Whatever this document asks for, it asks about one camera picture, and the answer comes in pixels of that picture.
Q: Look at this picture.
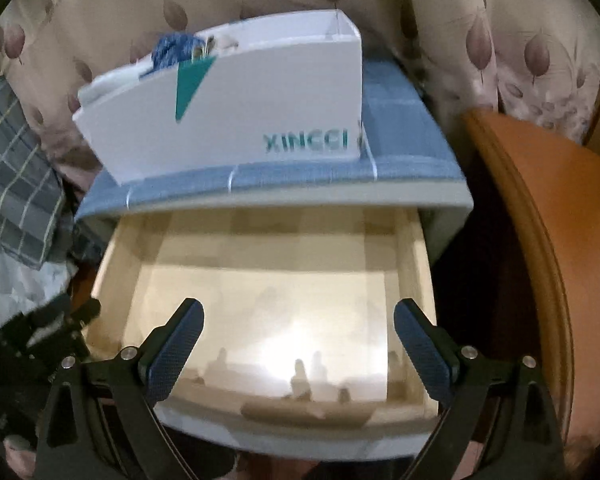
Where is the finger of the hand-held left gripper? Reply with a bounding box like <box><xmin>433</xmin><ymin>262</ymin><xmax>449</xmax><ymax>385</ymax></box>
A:
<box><xmin>20</xmin><ymin>295</ymin><xmax>75</xmax><ymax>338</ymax></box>
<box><xmin>55</xmin><ymin>299</ymin><xmax>102</xmax><ymax>335</ymax></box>

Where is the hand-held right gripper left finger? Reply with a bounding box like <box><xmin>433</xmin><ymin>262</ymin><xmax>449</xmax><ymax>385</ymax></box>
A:
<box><xmin>35</xmin><ymin>297</ymin><xmax>206</xmax><ymax>480</ymax></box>

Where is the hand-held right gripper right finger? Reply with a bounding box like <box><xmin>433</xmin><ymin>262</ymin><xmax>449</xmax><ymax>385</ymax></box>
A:
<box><xmin>393</xmin><ymin>297</ymin><xmax>566</xmax><ymax>480</ymax></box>

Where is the grey front wooden drawer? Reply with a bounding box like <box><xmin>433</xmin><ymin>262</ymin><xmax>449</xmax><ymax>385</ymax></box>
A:
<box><xmin>87</xmin><ymin>207</ymin><xmax>441</xmax><ymax>461</ymax></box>

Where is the white cardboard box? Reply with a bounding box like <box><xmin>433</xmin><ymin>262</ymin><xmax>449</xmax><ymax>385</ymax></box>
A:
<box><xmin>71</xmin><ymin>10</ymin><xmax>363</xmax><ymax>186</ymax></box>

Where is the dark blue patterned underwear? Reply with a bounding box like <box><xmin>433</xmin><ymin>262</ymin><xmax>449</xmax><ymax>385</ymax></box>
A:
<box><xmin>139</xmin><ymin>31</ymin><xmax>208</xmax><ymax>81</ymax></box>

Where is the white plastic bag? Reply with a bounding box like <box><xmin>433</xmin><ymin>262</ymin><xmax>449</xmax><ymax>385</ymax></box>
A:
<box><xmin>0</xmin><ymin>250</ymin><xmax>81</xmax><ymax>331</ymax></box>

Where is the grey plaid cloth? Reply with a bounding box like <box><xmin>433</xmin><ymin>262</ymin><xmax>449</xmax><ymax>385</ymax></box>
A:
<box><xmin>0</xmin><ymin>77</ymin><xmax>76</xmax><ymax>268</ymax></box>

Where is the orange wooden furniture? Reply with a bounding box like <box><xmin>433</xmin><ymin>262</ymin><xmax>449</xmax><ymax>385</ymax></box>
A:
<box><xmin>462</xmin><ymin>107</ymin><xmax>600</xmax><ymax>461</ymax></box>

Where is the blue checked cloth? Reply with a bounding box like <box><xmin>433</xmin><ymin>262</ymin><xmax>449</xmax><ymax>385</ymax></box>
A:
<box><xmin>74</xmin><ymin>57</ymin><xmax>468</xmax><ymax>221</ymax></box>

